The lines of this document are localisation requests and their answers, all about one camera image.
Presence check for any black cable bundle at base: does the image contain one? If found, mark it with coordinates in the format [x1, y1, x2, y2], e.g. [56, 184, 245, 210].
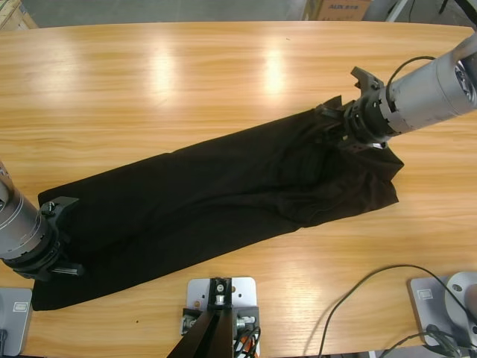
[378, 323, 473, 358]

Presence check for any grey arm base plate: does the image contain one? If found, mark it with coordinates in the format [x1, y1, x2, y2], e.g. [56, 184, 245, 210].
[406, 274, 477, 348]
[0, 286, 34, 357]

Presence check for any black corner bracket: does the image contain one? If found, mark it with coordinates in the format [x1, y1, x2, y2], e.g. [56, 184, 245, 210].
[181, 307, 204, 335]
[233, 306, 261, 333]
[208, 276, 234, 310]

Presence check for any white box with AUX print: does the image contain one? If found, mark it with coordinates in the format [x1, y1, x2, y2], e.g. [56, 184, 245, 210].
[319, 0, 373, 22]

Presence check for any grey metal stand leg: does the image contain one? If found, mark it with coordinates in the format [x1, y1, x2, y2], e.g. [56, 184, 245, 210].
[385, 0, 411, 23]

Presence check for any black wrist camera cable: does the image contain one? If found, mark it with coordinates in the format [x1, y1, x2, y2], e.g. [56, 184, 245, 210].
[387, 55, 437, 89]

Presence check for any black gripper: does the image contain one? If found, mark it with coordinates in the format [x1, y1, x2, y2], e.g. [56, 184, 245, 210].
[4, 222, 85, 283]
[315, 92, 397, 153]

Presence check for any wooden crate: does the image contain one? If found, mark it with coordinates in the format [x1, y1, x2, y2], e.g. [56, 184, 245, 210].
[0, 0, 39, 31]

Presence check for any long black arched cable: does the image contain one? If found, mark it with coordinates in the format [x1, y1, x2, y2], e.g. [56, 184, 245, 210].
[319, 263, 477, 357]

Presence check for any black diagonal bar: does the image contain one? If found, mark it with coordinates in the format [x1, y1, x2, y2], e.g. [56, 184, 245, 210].
[452, 0, 477, 22]

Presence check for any dark aluminium camera post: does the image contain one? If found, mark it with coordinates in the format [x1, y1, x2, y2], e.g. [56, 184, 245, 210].
[165, 307, 236, 358]

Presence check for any black Unitree polo shirt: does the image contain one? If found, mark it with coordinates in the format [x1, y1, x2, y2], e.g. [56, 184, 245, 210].
[31, 95, 405, 311]

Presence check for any black cable bundle under post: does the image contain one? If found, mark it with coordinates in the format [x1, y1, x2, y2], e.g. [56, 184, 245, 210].
[231, 324, 262, 358]

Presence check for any white metal mounting plate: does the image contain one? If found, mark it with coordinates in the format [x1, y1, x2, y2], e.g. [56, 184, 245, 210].
[185, 276, 260, 358]

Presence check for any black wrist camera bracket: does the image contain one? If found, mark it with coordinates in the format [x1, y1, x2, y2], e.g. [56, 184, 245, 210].
[39, 196, 80, 229]
[350, 66, 385, 97]

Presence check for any grey arm base disc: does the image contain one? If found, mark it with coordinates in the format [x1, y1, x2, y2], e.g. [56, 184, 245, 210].
[445, 271, 477, 325]

